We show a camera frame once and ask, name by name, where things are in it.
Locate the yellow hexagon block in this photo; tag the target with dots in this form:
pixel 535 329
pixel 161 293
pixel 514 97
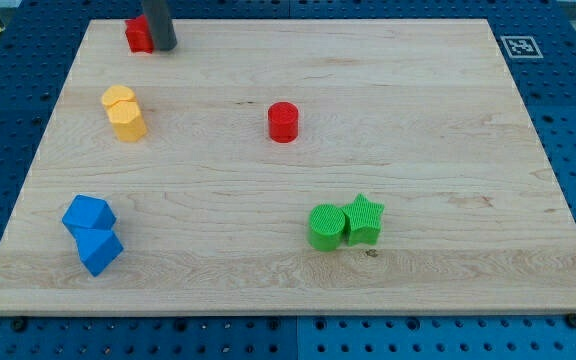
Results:
pixel 127 121

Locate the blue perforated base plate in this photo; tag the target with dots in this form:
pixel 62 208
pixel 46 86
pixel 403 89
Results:
pixel 37 48

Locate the blue cube block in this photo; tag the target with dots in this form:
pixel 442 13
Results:
pixel 88 212

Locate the blue triangle block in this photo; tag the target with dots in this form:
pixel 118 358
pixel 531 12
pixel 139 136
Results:
pixel 97 248

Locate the red cylinder block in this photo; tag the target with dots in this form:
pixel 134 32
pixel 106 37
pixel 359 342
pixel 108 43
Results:
pixel 283 122

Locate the yellow heart block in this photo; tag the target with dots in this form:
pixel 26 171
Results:
pixel 115 94

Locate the red star block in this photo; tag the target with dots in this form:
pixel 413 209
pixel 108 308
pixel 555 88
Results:
pixel 138 35

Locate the green cylinder block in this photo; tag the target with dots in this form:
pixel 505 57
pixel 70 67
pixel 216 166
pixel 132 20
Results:
pixel 326 227

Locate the light wooden board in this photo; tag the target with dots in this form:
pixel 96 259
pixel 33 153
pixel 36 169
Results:
pixel 422 116

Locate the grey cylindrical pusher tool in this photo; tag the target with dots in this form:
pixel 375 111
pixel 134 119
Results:
pixel 158 17

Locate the white fiducial marker tag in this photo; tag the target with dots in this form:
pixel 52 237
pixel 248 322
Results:
pixel 521 47

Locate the green star block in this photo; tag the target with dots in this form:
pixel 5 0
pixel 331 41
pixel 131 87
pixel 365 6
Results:
pixel 363 221

